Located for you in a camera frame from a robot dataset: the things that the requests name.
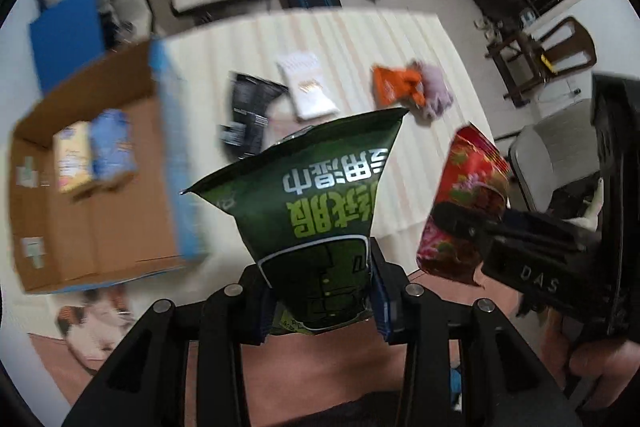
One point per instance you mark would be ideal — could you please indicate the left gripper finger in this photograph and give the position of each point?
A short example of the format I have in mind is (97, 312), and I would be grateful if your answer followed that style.
(385, 294)

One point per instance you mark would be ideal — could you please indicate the green wet wipes pack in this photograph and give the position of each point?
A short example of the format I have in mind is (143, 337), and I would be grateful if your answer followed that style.
(304, 209)

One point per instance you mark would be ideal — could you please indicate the red snack bag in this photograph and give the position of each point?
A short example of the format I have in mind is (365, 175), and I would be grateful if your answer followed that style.
(475, 176)

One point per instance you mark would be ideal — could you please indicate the purple fluffy cloth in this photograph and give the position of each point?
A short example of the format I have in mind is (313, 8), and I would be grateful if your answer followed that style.
(434, 88)

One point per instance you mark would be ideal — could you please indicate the orange snack bag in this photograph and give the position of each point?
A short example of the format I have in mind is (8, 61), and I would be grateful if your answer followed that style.
(395, 85)

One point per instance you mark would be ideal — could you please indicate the black snack pouch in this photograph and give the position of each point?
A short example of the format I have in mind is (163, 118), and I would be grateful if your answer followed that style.
(250, 100)

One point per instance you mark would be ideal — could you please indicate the white paper packet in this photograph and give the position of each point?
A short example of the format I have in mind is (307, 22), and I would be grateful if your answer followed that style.
(303, 75)

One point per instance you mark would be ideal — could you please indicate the cardboard box with blue print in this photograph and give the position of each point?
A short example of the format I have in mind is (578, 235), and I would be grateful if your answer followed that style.
(106, 235)

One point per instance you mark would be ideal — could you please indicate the blue tissue pack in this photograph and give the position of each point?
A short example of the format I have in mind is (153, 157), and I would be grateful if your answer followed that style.
(112, 150)

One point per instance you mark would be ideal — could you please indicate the yellow tissue pack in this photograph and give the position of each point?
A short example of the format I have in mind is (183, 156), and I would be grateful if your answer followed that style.
(73, 159)

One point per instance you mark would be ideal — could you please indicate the person's right hand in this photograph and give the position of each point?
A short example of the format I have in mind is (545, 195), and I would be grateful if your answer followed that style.
(610, 363)

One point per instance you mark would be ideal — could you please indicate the white goose plush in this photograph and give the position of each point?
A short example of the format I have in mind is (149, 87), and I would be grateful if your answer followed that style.
(590, 218)

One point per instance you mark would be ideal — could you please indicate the grey padded chair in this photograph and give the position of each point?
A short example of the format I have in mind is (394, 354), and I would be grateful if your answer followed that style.
(559, 150)

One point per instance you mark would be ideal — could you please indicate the striped cream tablecloth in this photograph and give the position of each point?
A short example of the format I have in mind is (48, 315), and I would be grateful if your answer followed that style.
(348, 43)

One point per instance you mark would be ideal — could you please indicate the brown wooden chair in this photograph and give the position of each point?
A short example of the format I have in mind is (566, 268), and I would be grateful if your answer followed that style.
(563, 51)

